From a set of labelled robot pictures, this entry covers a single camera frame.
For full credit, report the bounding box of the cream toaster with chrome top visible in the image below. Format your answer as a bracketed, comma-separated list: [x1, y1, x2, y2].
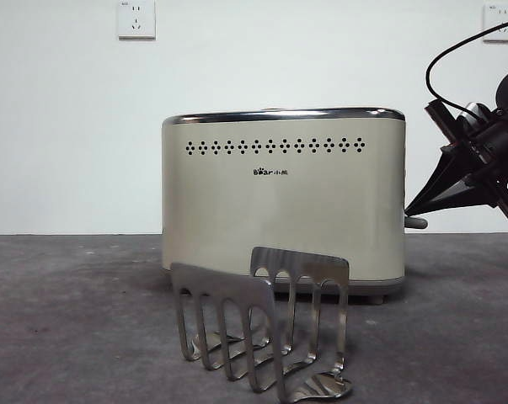
[160, 107, 408, 306]

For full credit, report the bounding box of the stainless steel toast rack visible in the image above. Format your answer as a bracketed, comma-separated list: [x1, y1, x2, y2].
[170, 246, 355, 404]

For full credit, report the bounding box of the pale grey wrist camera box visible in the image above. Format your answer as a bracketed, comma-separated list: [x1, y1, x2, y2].
[463, 102, 491, 130]

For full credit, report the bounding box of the thin black cable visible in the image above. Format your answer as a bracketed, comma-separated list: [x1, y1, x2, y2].
[425, 17, 508, 111]

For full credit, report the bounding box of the white wall socket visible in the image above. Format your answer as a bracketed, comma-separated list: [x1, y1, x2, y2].
[118, 0, 157, 41]
[483, 3, 508, 44]

